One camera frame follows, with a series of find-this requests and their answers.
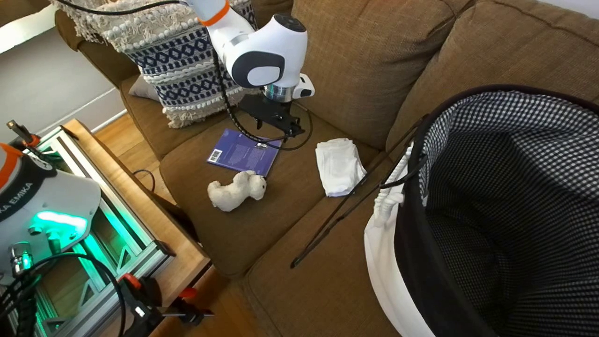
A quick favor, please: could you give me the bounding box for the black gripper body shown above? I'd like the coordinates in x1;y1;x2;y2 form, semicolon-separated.
236;91;307;129

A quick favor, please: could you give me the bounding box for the blue purple book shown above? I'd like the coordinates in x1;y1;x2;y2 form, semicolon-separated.
206;127;285;177

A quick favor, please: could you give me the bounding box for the brown fabric sofa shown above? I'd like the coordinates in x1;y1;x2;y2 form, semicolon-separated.
53;0;599;337

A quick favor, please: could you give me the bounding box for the white folded cloth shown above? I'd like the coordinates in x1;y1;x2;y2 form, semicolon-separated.
313;136;369;198

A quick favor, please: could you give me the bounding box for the white plush toy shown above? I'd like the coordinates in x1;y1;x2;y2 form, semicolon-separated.
206;168;270;213

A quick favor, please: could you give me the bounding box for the thin black rod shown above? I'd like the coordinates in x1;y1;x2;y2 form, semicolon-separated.
289;112;435;271

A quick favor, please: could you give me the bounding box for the blue white patterned pillow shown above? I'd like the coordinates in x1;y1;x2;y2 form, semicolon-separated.
53;0;259;130

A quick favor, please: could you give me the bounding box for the wooden table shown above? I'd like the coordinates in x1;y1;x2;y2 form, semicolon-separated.
62;117;216;337

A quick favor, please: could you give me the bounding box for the orange black clamp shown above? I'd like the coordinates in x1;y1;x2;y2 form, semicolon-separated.
116;271;216;329
6;117;43;153

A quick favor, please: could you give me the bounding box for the black mesh laundry hamper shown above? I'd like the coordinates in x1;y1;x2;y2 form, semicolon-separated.
364;82;599;337

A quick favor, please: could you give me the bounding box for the black floor cable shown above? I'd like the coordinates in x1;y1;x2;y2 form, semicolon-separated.
130;166;160;196

